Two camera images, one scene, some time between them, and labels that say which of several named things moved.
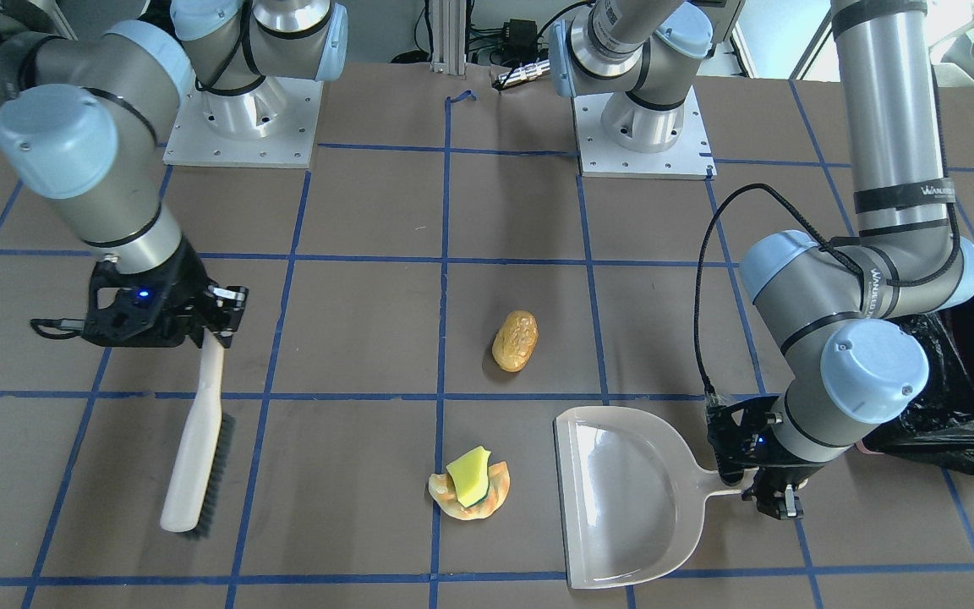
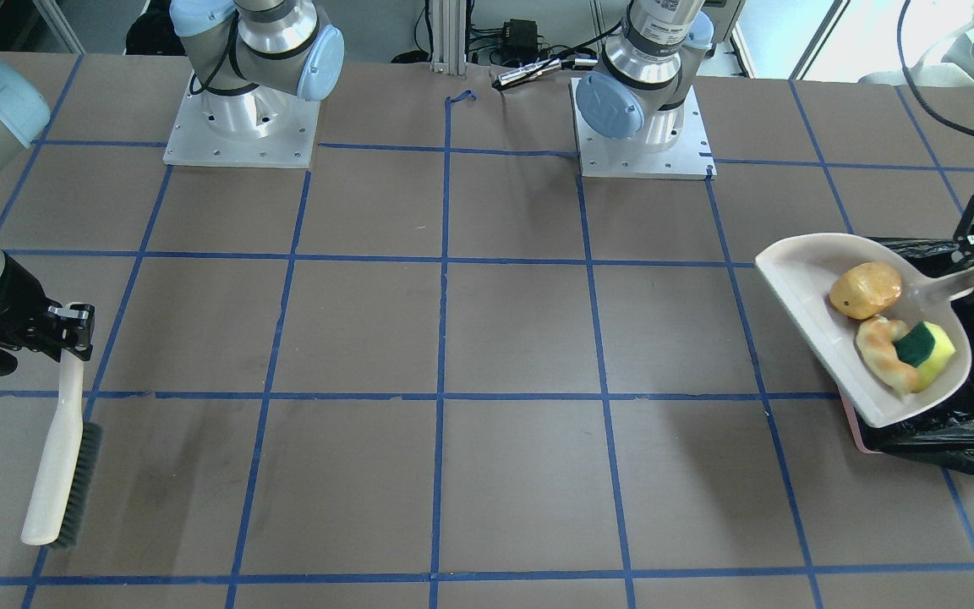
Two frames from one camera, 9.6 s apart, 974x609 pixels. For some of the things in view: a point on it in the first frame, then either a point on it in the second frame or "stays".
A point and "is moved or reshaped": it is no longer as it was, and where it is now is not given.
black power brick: x=521 y=40 stays
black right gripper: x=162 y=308 → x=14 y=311
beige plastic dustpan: x=632 y=495 is moved or reshaped
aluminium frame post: x=449 y=37 stays
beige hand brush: x=198 y=483 → x=65 y=487
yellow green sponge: x=469 y=472 → x=926 y=348
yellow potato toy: x=515 y=341 is moved or reshaped
